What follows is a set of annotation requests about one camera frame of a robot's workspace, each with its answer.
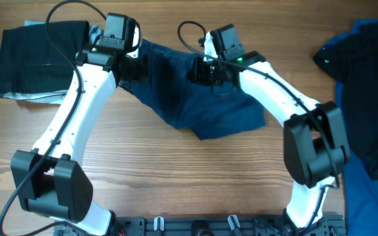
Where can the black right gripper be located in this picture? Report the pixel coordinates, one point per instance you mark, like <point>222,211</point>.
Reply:
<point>196,73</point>

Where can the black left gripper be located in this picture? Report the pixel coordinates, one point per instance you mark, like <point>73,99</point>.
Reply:
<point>143,61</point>

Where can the dark blue shorts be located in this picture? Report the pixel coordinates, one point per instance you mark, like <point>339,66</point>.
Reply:
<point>210,113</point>

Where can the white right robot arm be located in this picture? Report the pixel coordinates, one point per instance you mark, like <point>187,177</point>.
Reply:
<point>315,146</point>

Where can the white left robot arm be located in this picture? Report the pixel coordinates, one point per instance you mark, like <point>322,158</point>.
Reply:
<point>49,179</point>

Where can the folded light grey garment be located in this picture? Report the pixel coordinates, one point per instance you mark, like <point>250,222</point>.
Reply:
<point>94,32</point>

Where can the folded black garment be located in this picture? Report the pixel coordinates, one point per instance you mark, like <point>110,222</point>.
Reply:
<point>38,57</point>

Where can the black crumpled garment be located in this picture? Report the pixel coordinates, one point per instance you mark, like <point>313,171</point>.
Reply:
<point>351,58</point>

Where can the bright blue garment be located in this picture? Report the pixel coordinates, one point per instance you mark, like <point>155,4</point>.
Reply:
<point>361,192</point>

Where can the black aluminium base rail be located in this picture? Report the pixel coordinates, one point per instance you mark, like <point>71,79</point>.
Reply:
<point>262,225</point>

